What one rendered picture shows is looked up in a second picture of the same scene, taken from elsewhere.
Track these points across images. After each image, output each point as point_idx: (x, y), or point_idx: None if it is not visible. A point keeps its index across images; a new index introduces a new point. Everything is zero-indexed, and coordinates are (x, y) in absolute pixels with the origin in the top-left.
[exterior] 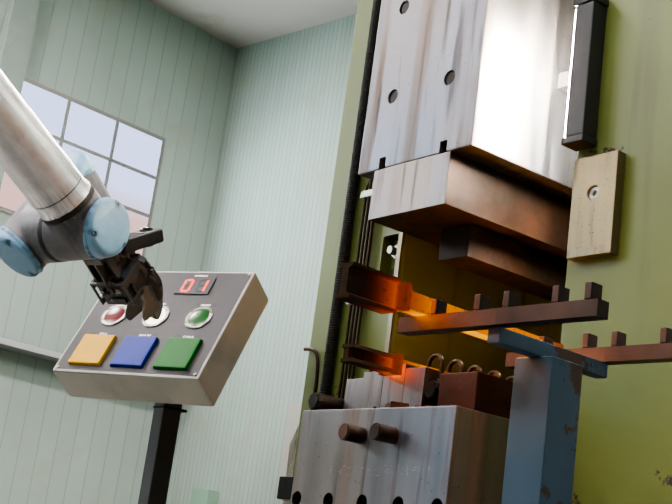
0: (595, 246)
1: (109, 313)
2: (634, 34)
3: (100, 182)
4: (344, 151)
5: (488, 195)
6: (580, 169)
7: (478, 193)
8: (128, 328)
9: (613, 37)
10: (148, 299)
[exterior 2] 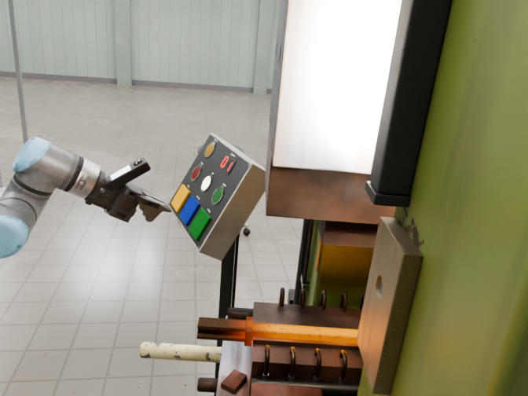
0: (368, 364)
1: (194, 170)
2: (479, 17)
3: (53, 162)
4: None
5: (333, 194)
6: (379, 237)
7: (317, 195)
8: (196, 187)
9: (459, 9)
10: (148, 209)
